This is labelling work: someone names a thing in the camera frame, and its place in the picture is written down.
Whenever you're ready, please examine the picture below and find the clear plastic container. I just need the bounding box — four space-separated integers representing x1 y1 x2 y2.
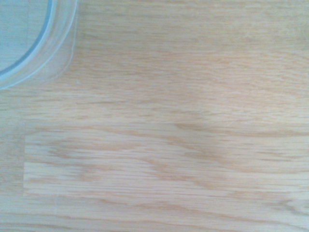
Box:
0 0 79 91

